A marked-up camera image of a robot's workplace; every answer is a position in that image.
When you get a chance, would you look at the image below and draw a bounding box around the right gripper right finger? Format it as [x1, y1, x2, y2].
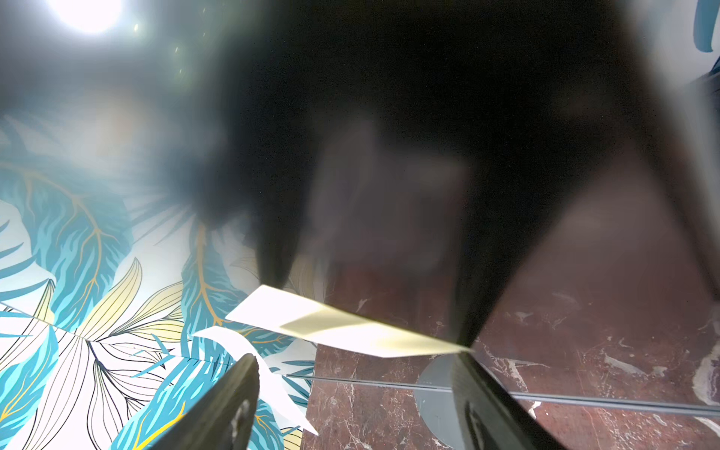
[451, 354, 564, 450]

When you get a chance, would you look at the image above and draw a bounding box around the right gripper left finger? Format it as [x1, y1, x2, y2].
[152, 354, 260, 450]

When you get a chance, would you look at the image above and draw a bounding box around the yellow sticky note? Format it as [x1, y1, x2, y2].
[226, 285, 470, 358]

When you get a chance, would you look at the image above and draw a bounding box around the grey round monitor stand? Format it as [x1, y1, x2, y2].
[414, 354, 465, 449]

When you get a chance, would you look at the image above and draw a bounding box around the black flat monitor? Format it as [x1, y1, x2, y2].
[0, 0, 720, 417]

